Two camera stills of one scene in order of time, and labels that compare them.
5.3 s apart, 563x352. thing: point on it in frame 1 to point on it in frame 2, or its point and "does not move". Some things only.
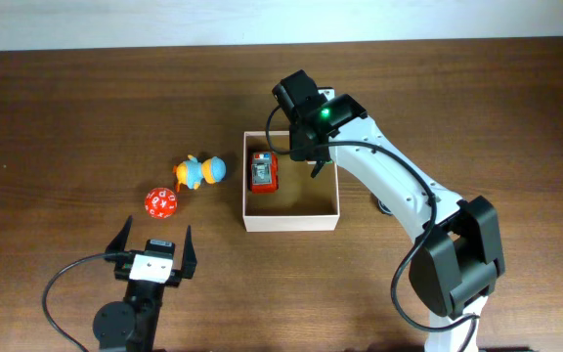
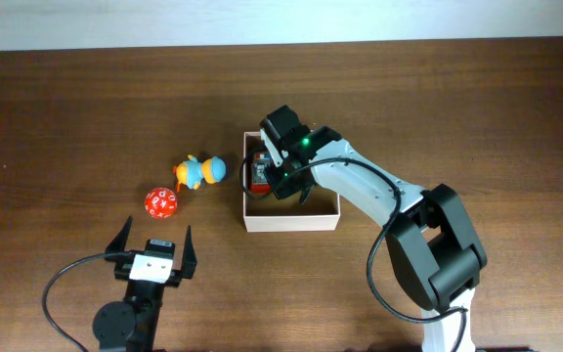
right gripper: x=296 y=150 to x=281 y=188
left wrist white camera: x=150 y=268 does not move
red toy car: x=264 y=172 does not move
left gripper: x=188 y=263 does not move
